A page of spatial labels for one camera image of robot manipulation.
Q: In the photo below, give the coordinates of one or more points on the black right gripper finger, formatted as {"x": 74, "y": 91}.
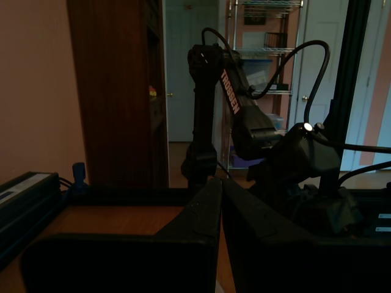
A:
{"x": 305, "y": 201}
{"x": 343, "y": 216}

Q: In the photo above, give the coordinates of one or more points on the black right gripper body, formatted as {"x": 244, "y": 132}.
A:
{"x": 275, "y": 168}

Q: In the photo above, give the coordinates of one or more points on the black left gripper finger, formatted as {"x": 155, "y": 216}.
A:
{"x": 122, "y": 265}
{"x": 290, "y": 268}

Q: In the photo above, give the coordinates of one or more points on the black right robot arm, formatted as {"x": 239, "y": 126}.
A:
{"x": 204, "y": 122}

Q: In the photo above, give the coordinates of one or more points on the silver power supply box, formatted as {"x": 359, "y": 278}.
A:
{"x": 24, "y": 189}

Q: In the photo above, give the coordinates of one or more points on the purple bin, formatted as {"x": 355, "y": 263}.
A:
{"x": 241, "y": 161}

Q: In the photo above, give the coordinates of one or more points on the clear bin with blue lid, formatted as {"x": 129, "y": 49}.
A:
{"x": 259, "y": 73}

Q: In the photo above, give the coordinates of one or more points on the blue clamp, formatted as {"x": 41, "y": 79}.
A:
{"x": 78, "y": 174}

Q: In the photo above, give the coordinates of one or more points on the light blue door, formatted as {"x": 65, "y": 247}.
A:
{"x": 183, "y": 61}

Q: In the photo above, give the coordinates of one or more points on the small yellow toy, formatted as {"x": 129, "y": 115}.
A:
{"x": 152, "y": 91}

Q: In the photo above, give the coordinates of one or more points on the white panel door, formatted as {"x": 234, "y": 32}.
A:
{"x": 314, "y": 18}

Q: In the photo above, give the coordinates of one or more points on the dark wooden cabinet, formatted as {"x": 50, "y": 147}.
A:
{"x": 116, "y": 91}

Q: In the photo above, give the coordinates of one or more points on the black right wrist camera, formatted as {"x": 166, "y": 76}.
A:
{"x": 317, "y": 158}

